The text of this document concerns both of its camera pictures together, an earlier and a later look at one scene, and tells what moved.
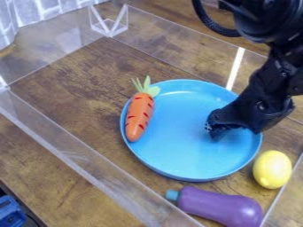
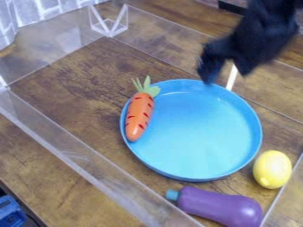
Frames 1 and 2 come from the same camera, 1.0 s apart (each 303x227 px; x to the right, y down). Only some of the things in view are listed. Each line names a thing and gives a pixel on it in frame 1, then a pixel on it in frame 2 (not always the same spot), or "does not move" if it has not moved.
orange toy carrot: [141, 109] does not move
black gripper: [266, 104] to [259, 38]
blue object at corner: [12, 215] does not move
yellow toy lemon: [273, 169] does not move
